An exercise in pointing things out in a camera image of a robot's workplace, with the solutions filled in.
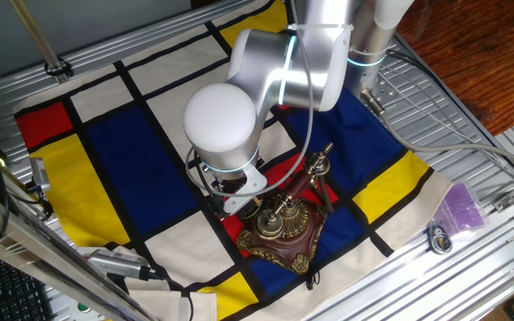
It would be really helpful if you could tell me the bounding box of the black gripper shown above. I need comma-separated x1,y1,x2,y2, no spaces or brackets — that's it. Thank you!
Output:
235,195,263,220

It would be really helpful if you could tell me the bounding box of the Mondrian pattern tablecloth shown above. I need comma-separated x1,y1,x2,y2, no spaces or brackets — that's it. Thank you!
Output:
12,0,453,321

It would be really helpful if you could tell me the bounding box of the grey box green button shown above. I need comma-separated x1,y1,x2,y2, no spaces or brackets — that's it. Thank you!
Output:
67,299,106,321

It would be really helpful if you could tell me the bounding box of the purple plastic bag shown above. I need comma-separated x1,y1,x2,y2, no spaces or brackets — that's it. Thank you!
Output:
433,180,490,237

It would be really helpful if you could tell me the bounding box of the black keyboard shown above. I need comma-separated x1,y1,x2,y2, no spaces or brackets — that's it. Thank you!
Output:
0,249,55,321

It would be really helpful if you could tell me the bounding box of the metal tripod pole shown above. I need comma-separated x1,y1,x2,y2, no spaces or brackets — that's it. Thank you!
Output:
9,0,70,84

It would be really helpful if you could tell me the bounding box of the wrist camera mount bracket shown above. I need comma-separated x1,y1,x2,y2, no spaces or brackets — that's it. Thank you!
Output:
219,165,269,216

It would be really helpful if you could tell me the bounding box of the black phone line cable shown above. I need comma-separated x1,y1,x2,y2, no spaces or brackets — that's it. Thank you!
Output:
304,267,321,292

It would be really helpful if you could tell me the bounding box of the grey ribbed depth camera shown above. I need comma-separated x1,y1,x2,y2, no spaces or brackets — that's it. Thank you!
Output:
86,248,155,282

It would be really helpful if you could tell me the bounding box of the thick grey robot cable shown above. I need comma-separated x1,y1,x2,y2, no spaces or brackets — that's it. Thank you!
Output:
361,88,514,176

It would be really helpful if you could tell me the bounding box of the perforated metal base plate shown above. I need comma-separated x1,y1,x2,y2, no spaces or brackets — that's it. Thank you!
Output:
363,66,402,109

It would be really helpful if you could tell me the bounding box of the small grey camera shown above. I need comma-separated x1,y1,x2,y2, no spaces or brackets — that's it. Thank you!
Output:
29,156,52,193

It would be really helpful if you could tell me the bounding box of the aluminium frame bar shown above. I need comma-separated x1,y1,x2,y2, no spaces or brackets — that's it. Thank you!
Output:
0,180,153,321

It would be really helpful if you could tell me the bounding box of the metal corner bracket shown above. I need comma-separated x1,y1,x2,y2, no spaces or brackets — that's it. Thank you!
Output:
493,193,514,213

